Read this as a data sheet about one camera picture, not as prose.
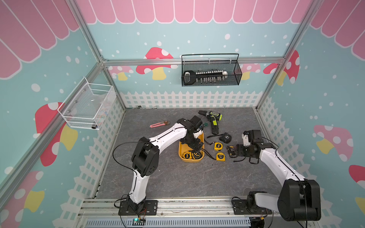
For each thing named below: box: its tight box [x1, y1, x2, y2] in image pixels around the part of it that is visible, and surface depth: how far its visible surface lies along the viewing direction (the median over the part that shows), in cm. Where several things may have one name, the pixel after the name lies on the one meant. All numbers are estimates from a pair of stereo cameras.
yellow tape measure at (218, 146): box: [213, 142, 223, 152], surface depth 96 cm
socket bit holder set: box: [183, 70, 229, 86], surface depth 91 cm
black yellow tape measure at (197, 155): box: [193, 151, 202, 160], surface depth 92 cm
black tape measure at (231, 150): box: [226, 145, 238, 159], surface depth 94 cm
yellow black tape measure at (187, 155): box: [182, 152, 193, 160], surface depth 93 cm
